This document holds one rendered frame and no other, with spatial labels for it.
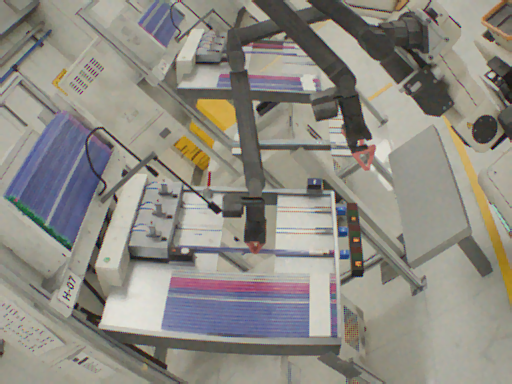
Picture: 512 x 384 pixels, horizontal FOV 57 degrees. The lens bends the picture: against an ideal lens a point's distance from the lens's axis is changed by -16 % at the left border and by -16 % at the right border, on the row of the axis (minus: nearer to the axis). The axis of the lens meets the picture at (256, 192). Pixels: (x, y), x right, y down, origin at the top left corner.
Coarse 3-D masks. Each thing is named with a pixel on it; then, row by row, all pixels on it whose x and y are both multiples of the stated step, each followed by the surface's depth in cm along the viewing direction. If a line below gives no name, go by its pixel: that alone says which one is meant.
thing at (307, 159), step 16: (304, 160) 222; (320, 160) 227; (320, 176) 226; (336, 176) 232; (352, 192) 237; (368, 224) 241; (384, 240) 247; (400, 240) 262; (400, 256) 253; (384, 272) 256
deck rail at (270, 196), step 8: (216, 192) 200; (224, 192) 200; (232, 192) 200; (240, 192) 200; (248, 192) 199; (264, 192) 199; (272, 192) 199; (280, 192) 199; (288, 192) 198; (296, 192) 198; (304, 192) 198; (328, 192) 198; (272, 200) 201
